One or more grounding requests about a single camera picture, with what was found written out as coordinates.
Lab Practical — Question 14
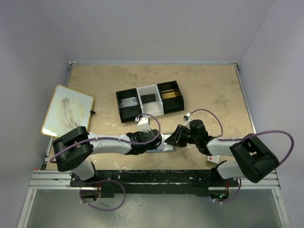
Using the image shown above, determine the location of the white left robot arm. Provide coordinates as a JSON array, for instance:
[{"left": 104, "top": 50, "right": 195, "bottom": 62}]
[{"left": 49, "top": 126, "right": 163, "bottom": 186}]

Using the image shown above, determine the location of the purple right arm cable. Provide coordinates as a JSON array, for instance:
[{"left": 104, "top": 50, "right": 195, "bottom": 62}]
[{"left": 189, "top": 108, "right": 295, "bottom": 167}]

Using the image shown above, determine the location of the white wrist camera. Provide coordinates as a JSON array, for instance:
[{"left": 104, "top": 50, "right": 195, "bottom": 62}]
[
  {"left": 183, "top": 113, "right": 192, "bottom": 127},
  {"left": 135, "top": 116, "right": 151, "bottom": 133}
]

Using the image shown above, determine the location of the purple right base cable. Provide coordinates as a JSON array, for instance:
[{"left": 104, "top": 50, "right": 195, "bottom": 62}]
[{"left": 212, "top": 177, "right": 242, "bottom": 204}]

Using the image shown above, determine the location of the silver card in tray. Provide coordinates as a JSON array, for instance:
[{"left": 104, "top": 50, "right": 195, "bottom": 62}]
[{"left": 120, "top": 97, "right": 139, "bottom": 108}]

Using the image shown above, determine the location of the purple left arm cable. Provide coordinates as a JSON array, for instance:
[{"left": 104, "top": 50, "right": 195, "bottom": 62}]
[{"left": 49, "top": 113, "right": 162, "bottom": 163}]

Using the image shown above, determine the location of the aluminium frame rail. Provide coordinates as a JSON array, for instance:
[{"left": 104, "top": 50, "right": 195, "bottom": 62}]
[{"left": 28, "top": 170, "right": 281, "bottom": 190}]

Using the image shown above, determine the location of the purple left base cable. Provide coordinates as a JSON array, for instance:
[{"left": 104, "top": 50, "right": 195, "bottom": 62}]
[{"left": 79, "top": 178, "right": 127, "bottom": 211}]

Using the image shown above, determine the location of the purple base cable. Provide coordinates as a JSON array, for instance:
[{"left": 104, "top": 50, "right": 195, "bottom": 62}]
[
  {"left": 212, "top": 177, "right": 242, "bottom": 204},
  {"left": 79, "top": 178, "right": 127, "bottom": 211}
]

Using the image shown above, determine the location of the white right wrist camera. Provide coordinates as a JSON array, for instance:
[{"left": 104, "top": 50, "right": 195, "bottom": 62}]
[{"left": 183, "top": 113, "right": 192, "bottom": 127}]

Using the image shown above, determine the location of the gold card in tray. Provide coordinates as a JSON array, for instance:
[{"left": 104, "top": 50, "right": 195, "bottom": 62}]
[{"left": 161, "top": 90, "right": 180, "bottom": 99}]

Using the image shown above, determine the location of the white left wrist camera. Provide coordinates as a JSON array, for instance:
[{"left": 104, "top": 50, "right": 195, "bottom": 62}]
[{"left": 135, "top": 116, "right": 151, "bottom": 133}]

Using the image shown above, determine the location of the black card in tray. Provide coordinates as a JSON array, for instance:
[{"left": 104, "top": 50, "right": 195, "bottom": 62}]
[{"left": 141, "top": 94, "right": 156, "bottom": 104}]

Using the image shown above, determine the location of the grey card holder wallet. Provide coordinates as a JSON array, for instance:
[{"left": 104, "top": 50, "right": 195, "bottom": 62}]
[{"left": 146, "top": 133, "right": 176, "bottom": 153}]

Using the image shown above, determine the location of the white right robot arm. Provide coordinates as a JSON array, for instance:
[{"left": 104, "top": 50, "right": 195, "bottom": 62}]
[{"left": 165, "top": 120, "right": 279, "bottom": 186}]

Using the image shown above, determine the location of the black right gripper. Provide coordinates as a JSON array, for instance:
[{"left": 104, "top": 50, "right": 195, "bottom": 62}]
[{"left": 164, "top": 124, "right": 199, "bottom": 147}]

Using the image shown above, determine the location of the wood-framed whiteboard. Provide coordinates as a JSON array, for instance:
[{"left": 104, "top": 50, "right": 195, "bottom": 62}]
[{"left": 41, "top": 85, "right": 94, "bottom": 138}]

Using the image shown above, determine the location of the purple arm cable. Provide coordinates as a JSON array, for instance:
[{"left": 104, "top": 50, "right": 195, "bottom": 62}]
[
  {"left": 49, "top": 113, "right": 162, "bottom": 163},
  {"left": 189, "top": 108, "right": 295, "bottom": 167}
]

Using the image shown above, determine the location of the small white red box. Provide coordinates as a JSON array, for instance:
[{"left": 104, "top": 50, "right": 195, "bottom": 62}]
[{"left": 207, "top": 155, "right": 220, "bottom": 164}]

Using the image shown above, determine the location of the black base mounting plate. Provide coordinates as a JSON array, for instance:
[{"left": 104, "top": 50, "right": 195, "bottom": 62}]
[{"left": 70, "top": 170, "right": 238, "bottom": 198}]

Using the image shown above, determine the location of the three-compartment card tray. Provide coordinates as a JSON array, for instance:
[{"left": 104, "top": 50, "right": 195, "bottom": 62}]
[{"left": 115, "top": 81, "right": 184, "bottom": 123}]

